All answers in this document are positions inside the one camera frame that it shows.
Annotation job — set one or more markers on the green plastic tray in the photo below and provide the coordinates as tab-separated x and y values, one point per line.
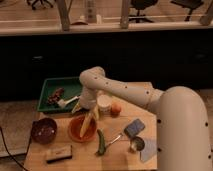
69	86

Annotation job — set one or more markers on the red bowl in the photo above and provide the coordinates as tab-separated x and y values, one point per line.
75	127

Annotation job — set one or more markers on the metal cup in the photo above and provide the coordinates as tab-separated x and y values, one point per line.
137	144

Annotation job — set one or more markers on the white round container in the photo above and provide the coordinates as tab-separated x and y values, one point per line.
104	103

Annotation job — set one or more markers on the black office chair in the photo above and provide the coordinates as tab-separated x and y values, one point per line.
141	5

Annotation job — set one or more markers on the white brush in tray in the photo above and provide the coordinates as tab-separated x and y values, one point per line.
63	103

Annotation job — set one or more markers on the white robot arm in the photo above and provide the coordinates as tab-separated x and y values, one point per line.
183	136

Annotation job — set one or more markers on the blue sponge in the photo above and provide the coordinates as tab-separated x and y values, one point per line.
134	128

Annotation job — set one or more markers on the green cucumber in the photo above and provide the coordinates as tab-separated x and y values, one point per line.
101	148

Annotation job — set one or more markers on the wooden block eraser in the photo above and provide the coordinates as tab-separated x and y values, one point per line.
59	153

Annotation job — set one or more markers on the orange fruit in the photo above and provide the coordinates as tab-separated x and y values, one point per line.
115	109

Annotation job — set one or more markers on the brown grapes bunch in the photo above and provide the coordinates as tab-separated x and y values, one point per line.
55	96

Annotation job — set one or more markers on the grey cloth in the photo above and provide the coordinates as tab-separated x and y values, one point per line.
149	150

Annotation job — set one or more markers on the dark purple bowl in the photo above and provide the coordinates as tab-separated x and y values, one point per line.
44	131

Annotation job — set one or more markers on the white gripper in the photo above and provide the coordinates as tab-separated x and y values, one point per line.
88	98

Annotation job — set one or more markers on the yellow banana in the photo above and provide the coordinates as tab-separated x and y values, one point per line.
92	114

